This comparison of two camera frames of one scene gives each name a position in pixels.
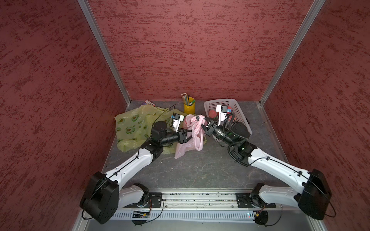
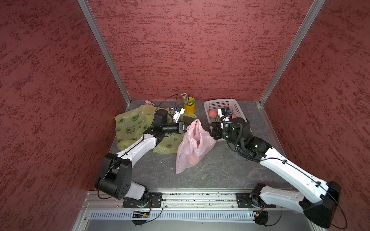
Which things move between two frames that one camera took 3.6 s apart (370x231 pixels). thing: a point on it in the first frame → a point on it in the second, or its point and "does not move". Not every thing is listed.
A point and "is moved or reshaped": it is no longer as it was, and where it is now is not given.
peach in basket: x=212 y=113 does not move
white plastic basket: x=237 y=111 does not move
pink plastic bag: x=192 y=123 is moved or reshaped
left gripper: x=182 y=137 → x=180 y=127
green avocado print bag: x=133 y=127 does not move
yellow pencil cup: x=190 y=109 does not move
